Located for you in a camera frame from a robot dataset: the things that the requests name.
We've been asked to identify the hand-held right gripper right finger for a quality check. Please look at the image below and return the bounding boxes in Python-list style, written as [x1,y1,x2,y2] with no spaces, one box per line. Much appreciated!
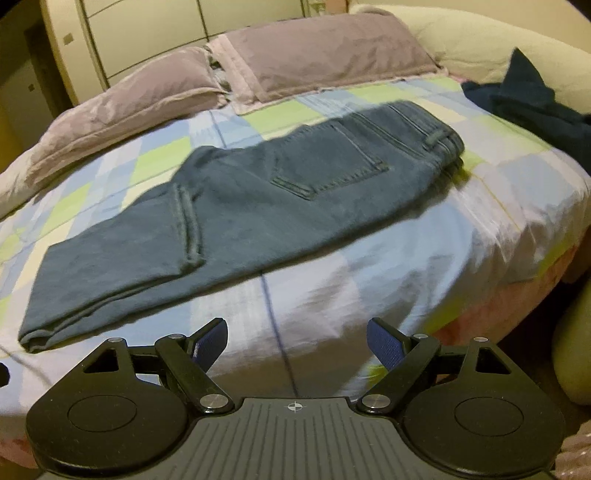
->
[356,316,526,415]

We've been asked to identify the pink dotted curtain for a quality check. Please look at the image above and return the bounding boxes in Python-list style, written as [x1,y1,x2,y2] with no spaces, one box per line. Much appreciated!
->
[556,427,591,480]

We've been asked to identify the pink pillow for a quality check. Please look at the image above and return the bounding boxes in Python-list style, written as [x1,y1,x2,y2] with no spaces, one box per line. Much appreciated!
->
[25,46,229,185]
[205,13,448,116]

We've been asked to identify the cream wardrobe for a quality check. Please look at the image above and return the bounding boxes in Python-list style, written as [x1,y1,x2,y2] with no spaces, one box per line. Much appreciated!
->
[39,0,352,90]

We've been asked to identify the blue jeans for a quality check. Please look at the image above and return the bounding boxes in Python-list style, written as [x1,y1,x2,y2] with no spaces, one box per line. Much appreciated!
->
[18,102,466,354]

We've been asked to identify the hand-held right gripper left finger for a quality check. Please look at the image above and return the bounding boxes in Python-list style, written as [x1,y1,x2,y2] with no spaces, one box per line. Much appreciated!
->
[71,316,235,415]

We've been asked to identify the dark navy garment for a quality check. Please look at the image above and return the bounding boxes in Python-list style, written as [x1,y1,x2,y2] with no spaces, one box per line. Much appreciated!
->
[462,47,591,162]

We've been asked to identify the white striped duvet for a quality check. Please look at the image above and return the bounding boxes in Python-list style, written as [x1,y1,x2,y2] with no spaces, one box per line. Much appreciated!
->
[0,157,47,220]

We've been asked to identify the bed with checkered sheet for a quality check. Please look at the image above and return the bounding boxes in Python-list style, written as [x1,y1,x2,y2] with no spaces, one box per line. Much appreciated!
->
[0,76,591,467]

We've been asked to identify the cream padded headboard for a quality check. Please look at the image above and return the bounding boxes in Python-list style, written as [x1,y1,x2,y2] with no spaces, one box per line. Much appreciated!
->
[348,4,591,125]

